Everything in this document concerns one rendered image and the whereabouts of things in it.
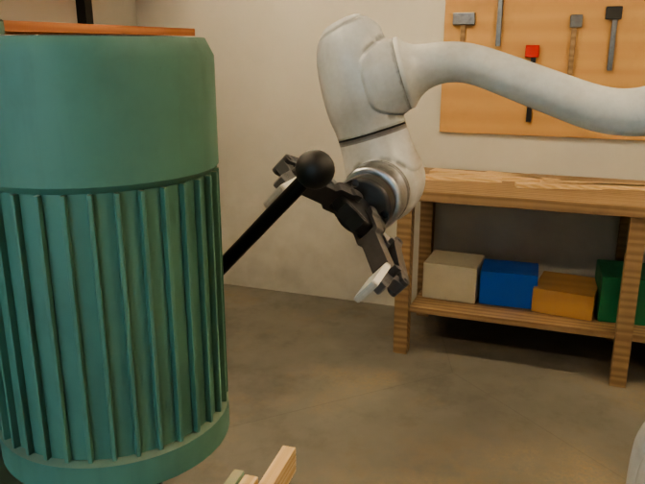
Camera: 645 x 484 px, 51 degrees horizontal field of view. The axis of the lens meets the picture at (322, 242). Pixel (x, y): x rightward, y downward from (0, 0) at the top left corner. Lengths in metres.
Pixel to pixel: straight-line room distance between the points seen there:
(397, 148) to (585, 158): 2.85
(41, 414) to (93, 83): 0.22
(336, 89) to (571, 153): 2.88
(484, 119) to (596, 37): 0.66
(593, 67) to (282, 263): 2.09
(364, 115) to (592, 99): 0.30
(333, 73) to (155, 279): 0.56
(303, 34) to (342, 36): 3.05
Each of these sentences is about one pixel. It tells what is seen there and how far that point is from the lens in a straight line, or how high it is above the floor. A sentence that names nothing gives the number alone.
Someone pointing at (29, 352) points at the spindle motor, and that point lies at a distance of 0.50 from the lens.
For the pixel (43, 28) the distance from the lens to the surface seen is 3.10.
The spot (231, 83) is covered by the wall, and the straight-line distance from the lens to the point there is 4.21.
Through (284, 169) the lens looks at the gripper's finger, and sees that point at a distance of 0.77.
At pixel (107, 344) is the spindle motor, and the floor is 1.31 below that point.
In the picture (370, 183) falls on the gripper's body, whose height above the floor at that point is 1.33.
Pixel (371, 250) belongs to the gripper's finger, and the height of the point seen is 1.27.
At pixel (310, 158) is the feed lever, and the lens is 0.58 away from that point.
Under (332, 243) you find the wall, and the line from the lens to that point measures 4.11.
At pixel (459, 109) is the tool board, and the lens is 3.77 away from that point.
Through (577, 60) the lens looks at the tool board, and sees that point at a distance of 3.71.
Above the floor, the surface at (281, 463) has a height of 0.94.
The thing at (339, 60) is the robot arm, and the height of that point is 1.48.
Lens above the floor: 1.50
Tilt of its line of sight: 16 degrees down
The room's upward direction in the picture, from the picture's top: straight up
